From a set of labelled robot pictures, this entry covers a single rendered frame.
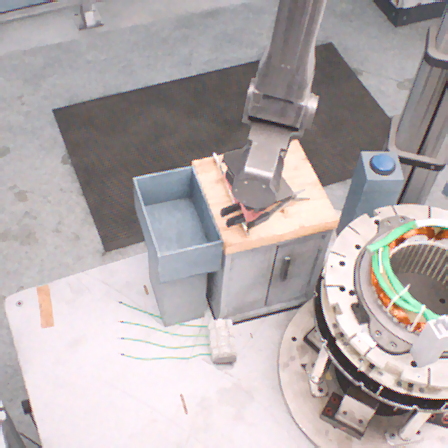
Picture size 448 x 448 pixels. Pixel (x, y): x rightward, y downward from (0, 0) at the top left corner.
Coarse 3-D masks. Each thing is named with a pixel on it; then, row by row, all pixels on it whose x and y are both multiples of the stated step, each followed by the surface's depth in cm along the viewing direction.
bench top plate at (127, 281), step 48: (96, 288) 135; (144, 288) 135; (48, 336) 128; (96, 336) 128; (144, 336) 129; (240, 336) 130; (48, 384) 122; (96, 384) 123; (144, 384) 123; (192, 384) 124; (240, 384) 124; (48, 432) 117; (96, 432) 117; (144, 432) 118; (192, 432) 118; (240, 432) 119; (288, 432) 119
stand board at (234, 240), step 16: (208, 160) 119; (288, 160) 120; (304, 160) 120; (208, 176) 116; (288, 176) 117; (304, 176) 118; (208, 192) 114; (224, 192) 115; (304, 192) 115; (320, 192) 116; (304, 208) 113; (320, 208) 114; (224, 224) 110; (272, 224) 111; (288, 224) 111; (304, 224) 111; (320, 224) 112; (336, 224) 113; (224, 240) 109; (240, 240) 109; (256, 240) 109; (272, 240) 111
